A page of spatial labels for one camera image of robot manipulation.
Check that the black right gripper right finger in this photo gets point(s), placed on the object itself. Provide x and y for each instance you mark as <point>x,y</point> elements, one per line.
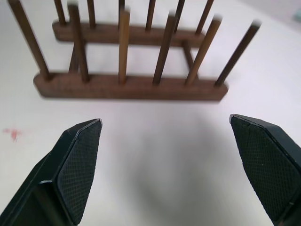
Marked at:
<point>268,169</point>

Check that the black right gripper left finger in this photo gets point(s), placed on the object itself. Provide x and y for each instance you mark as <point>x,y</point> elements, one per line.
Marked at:
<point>58,174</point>

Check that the wooden dish rack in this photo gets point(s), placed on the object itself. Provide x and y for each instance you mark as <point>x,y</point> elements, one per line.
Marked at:
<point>131,88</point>

